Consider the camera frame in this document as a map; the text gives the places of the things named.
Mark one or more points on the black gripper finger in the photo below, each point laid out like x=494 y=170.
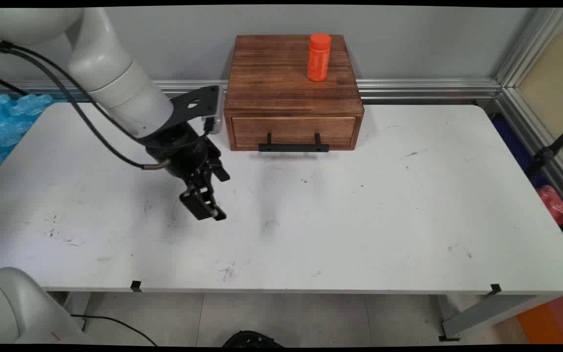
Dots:
x=202 y=204
x=218 y=167

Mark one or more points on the dark blue box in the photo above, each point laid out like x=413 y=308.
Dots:
x=513 y=142

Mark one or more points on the grey table leg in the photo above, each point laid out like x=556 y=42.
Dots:
x=482 y=315
x=78 y=303

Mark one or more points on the brown wooden cabinet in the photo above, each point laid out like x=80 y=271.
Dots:
x=271 y=73

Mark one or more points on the aluminium frame post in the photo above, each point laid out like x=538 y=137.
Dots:
x=526 y=44

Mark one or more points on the black tape piece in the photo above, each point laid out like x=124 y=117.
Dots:
x=136 y=286
x=494 y=289

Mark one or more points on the black round floor object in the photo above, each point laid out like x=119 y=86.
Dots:
x=252 y=339

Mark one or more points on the orange plastic bottle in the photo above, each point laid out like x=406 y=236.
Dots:
x=319 y=56

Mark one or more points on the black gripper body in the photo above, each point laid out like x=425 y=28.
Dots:
x=179 y=151

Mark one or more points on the aluminium frame rail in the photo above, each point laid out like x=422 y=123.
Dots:
x=408 y=90
x=530 y=132

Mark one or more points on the black tripod leg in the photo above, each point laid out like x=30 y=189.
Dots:
x=555 y=146

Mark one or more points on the red plastic bag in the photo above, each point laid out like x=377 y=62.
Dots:
x=552 y=203

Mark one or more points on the blue bubble wrap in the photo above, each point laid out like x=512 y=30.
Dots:
x=3 y=127

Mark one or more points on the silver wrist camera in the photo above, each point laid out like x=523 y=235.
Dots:
x=217 y=124

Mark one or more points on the orange box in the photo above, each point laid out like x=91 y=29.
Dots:
x=550 y=320

